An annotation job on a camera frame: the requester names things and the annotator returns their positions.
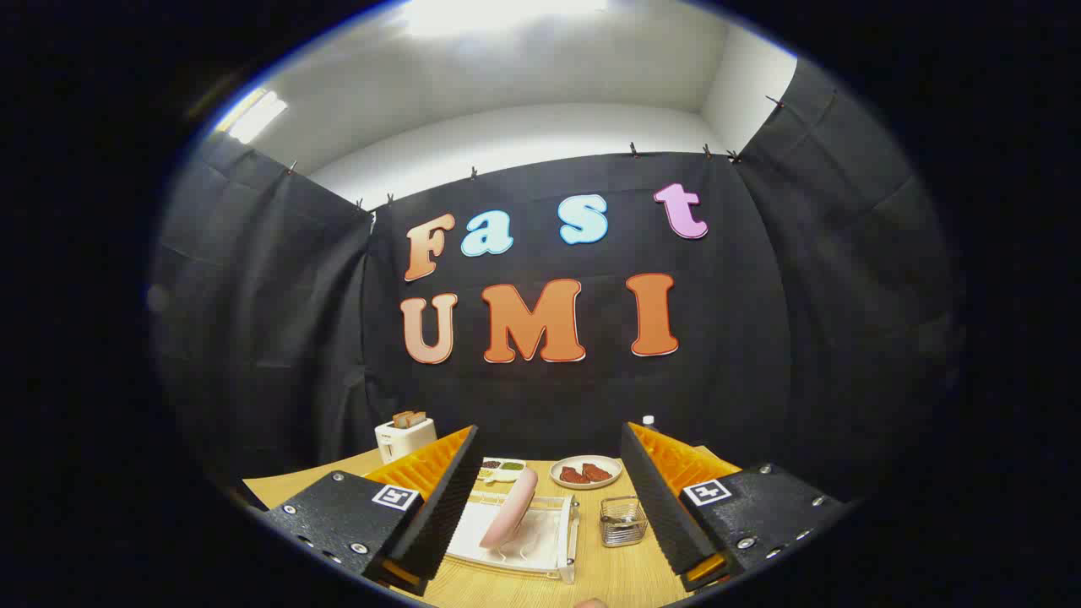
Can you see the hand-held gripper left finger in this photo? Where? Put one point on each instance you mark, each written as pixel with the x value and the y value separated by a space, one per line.
pixel 439 507

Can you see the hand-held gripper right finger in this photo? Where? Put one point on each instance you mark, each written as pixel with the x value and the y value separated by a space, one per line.
pixel 659 507

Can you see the pink plate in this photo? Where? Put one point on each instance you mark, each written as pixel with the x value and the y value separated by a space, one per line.
pixel 511 511

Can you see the white divided condiment dish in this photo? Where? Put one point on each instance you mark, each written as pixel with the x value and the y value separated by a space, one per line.
pixel 502 470

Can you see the white round plate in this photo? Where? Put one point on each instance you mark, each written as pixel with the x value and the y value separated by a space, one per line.
pixel 583 485

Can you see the red meat slice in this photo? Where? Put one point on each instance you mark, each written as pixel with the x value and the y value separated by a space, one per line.
pixel 573 475
pixel 597 472

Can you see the white toaster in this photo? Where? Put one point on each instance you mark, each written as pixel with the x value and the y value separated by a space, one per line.
pixel 404 441

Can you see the toast slices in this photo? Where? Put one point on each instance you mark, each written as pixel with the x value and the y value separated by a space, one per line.
pixel 410 419

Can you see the black backdrop cloth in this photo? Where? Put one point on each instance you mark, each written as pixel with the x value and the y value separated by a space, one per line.
pixel 760 338

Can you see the ceiling light panel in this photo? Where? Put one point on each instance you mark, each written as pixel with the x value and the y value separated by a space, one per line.
pixel 253 116

